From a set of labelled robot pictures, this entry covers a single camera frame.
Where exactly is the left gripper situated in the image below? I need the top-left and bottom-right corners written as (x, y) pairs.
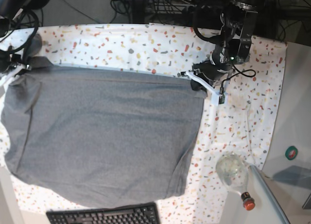
top-left (190, 60), bottom-right (233, 92)

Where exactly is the grey t-shirt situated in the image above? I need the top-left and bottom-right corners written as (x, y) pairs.
top-left (1, 57), bottom-right (207, 208)

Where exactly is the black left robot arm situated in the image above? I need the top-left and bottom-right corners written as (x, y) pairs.
top-left (192, 0), bottom-right (258, 94)

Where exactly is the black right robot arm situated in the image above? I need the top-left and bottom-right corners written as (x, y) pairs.
top-left (0, 0), bottom-right (42, 75)

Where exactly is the clear glass bottle red cap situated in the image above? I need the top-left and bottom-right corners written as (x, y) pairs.
top-left (216, 152), bottom-right (256, 211)

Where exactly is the green tape roll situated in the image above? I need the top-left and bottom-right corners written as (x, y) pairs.
top-left (285, 146), bottom-right (298, 160)

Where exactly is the black computer keyboard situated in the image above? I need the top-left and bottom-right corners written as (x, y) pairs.
top-left (46, 202), bottom-right (160, 224)

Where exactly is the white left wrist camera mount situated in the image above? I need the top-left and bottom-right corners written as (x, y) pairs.
top-left (177, 71), bottom-right (228, 105)

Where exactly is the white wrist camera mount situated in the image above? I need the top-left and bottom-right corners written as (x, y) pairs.
top-left (177, 71), bottom-right (228, 105)
top-left (0, 63), bottom-right (32, 87)

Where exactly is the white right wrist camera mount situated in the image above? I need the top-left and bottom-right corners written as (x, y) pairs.
top-left (0, 63), bottom-right (32, 87)

